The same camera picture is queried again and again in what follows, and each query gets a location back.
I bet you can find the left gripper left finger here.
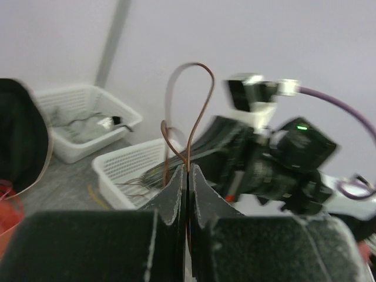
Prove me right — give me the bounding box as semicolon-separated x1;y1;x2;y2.
1;167;186;281

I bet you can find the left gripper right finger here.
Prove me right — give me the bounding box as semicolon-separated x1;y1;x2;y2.
189;164;370;281

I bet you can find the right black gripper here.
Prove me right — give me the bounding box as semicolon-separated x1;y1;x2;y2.
140;116;283;203

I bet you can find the brown wire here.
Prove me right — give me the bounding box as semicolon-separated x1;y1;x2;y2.
114;62;216;256

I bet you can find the red wire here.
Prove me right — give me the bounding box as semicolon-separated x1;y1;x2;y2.
0;179;26;224

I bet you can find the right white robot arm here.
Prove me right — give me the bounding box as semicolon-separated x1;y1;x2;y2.
191;116;375;241

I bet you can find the near right white basket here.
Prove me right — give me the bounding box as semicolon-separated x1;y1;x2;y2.
92;138;175;210

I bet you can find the white basket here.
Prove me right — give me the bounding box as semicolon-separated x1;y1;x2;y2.
34;85;143;164
92;138;175;210

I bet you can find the far right white basket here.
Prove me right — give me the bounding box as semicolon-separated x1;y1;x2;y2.
34;85;143;164

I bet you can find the orange square box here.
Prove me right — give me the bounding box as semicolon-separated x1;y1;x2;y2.
0;180;25;257

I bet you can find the grey adidas garment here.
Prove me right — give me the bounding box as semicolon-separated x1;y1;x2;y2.
48;106;133;144

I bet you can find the black bucket hat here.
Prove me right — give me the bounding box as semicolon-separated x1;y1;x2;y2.
1;78;53;196

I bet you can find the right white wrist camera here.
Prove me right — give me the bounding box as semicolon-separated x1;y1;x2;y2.
226;73;300;132

